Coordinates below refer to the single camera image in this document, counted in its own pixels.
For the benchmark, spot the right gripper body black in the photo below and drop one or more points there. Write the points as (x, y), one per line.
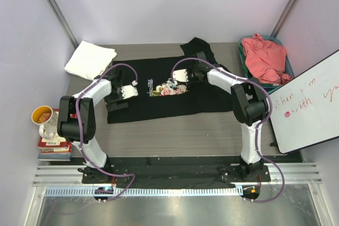
(192, 74)

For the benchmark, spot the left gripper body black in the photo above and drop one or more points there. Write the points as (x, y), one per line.
(111, 99)

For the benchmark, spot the black floral t shirt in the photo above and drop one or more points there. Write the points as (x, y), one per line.
(156, 96)

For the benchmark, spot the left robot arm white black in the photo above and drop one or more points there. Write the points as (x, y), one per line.
(77, 124)

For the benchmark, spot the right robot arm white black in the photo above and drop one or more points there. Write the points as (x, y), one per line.
(250, 108)

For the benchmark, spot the bottom book in stack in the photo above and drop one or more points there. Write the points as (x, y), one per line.
(56, 154)

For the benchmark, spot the folded white t shirt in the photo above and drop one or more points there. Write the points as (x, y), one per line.
(89, 60)

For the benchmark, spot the red top book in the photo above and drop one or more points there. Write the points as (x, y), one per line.
(52, 143)

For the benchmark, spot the pink crumpled t shirt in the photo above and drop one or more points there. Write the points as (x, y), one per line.
(265, 60)

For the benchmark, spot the floral mug yellow inside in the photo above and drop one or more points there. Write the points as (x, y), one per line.
(47, 120)

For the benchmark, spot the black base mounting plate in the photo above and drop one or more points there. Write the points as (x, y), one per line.
(182, 170)

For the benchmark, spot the whiteboard with red writing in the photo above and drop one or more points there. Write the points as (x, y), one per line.
(305, 110)

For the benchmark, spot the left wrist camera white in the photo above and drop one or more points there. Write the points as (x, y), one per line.
(129, 91)

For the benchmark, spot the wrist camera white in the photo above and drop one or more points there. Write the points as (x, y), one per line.
(129, 91)
(180, 76)

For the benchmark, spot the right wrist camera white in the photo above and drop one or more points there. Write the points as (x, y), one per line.
(180, 76)

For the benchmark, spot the white slotted cable duct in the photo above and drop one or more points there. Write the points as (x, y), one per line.
(105, 191)

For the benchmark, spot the aluminium rail frame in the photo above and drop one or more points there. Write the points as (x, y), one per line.
(289, 173)

